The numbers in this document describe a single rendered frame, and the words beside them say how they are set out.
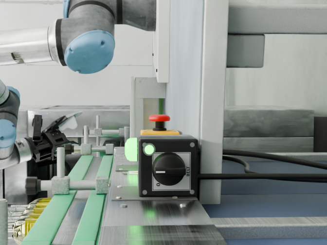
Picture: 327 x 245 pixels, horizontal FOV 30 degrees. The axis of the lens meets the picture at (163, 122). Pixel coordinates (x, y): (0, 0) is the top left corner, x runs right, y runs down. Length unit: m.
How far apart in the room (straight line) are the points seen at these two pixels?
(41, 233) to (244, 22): 0.40
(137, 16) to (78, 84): 3.64
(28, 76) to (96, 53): 3.78
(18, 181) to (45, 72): 2.81
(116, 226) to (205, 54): 0.29
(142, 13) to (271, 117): 1.06
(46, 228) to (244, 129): 1.77
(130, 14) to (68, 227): 0.89
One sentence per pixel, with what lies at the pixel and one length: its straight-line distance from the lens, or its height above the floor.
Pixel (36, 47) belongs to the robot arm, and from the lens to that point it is 1.50.
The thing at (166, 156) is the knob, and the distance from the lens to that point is 0.80.
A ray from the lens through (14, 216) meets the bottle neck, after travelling 1.46.
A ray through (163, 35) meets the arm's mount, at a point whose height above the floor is 0.76.
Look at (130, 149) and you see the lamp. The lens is 1.12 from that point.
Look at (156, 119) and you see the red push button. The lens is 1.12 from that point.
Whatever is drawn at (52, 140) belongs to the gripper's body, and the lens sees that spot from 1.97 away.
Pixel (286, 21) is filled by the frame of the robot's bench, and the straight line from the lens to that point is 0.89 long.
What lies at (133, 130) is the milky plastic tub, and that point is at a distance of 1.60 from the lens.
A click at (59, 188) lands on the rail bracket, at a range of 0.97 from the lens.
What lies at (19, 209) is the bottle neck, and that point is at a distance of 1.52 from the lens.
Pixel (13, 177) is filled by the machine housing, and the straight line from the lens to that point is 2.47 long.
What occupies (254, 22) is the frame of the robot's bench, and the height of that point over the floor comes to 0.67.
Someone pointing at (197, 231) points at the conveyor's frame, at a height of 0.78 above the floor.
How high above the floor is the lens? 0.85
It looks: 3 degrees down
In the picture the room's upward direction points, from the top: 90 degrees counter-clockwise
